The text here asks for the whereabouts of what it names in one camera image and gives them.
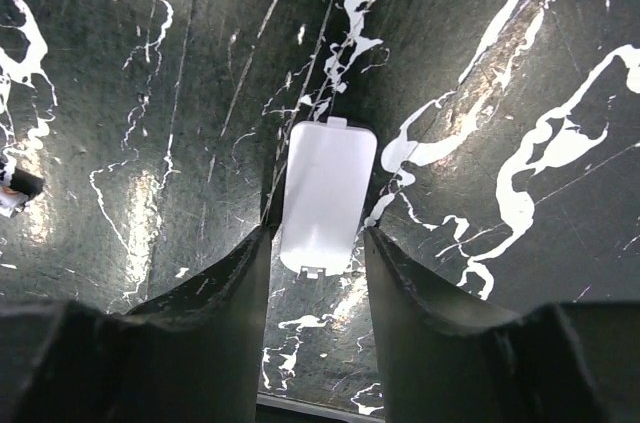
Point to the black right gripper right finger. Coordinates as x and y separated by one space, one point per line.
444 355

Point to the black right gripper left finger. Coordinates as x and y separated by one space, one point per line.
191 354

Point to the white battery cover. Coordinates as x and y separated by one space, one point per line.
329 167

